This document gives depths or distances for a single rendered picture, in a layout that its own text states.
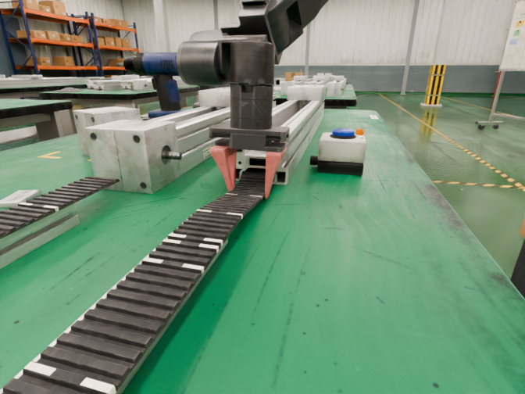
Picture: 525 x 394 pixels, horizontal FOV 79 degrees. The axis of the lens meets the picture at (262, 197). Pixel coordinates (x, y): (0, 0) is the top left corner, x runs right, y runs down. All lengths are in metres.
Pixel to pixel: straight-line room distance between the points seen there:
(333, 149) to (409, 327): 0.37
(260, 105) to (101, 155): 0.26
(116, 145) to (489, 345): 0.48
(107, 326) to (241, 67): 0.32
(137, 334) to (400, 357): 0.16
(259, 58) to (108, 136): 0.25
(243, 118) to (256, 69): 0.06
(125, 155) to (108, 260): 0.20
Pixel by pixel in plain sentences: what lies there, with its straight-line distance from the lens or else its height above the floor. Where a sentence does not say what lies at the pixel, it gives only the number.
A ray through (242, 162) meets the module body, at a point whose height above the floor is 0.81.
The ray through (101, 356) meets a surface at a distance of 0.21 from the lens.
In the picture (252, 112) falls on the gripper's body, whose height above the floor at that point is 0.90.
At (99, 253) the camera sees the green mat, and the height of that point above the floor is 0.78.
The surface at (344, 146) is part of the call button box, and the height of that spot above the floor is 0.83.
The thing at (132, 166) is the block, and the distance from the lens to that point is 0.51.
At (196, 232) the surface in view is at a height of 0.82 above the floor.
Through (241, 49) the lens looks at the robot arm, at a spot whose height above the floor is 0.98.
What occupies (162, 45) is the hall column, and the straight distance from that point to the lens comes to 11.94.
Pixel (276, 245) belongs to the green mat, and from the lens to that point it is 0.34.
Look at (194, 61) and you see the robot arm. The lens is 0.45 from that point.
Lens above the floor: 0.95
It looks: 22 degrees down
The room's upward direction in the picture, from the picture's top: straight up
